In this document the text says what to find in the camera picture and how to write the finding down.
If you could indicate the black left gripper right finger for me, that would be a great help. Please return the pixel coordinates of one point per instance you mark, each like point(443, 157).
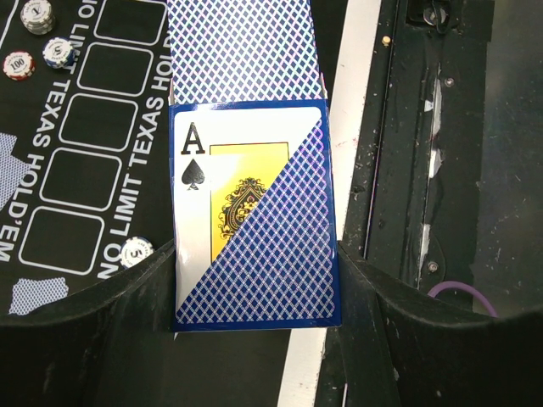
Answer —
point(401, 347)

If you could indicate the grey white chip right lower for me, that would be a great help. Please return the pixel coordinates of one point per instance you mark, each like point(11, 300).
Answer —
point(37, 16)

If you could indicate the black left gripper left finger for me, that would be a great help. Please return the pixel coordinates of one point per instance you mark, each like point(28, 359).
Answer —
point(48, 356)

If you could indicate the blue back card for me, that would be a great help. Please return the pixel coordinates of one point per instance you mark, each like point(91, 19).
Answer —
point(28, 294)
point(13, 170)

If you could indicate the blue playing card deck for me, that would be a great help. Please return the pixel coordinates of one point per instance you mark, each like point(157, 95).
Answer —
point(251, 171)

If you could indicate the grey white chip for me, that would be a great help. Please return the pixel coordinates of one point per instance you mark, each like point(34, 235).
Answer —
point(37, 16)
point(19, 65)

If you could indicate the blue white 5 chip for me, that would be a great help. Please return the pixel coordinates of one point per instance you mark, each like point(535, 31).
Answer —
point(58, 52)
point(135, 250)

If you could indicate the black poker table mat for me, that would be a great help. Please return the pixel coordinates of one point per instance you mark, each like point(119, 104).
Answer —
point(96, 136)

